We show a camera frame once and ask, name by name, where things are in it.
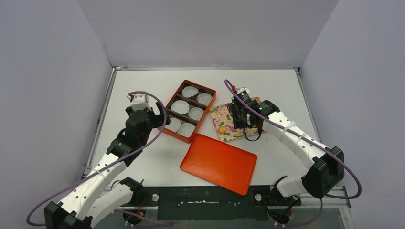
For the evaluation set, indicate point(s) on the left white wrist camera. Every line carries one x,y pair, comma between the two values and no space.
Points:
138,101

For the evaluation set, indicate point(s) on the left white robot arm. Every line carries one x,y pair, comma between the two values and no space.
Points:
85,205

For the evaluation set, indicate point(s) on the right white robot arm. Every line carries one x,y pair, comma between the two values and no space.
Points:
323,171

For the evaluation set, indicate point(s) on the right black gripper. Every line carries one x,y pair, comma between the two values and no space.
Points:
239,116

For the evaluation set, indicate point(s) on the small orange cookie left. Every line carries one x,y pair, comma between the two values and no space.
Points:
222,130

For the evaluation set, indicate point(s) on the aluminium frame rail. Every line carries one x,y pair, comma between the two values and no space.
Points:
213,67

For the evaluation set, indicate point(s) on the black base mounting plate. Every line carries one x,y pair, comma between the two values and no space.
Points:
212,203

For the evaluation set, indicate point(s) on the orange tin lid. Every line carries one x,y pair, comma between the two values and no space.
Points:
220,163

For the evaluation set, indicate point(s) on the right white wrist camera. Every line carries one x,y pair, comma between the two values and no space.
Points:
243,94

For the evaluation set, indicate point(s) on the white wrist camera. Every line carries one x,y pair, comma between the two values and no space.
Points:
138,101
243,94

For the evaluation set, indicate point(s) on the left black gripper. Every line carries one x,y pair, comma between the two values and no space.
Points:
159,120

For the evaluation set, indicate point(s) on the orange cookie tin box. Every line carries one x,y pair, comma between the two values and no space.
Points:
193,103

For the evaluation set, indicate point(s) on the white paper cup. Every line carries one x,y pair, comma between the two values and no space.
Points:
180,106
195,113
204,98
186,129
189,91
174,124

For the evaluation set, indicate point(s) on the floral tray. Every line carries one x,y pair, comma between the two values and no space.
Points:
220,116

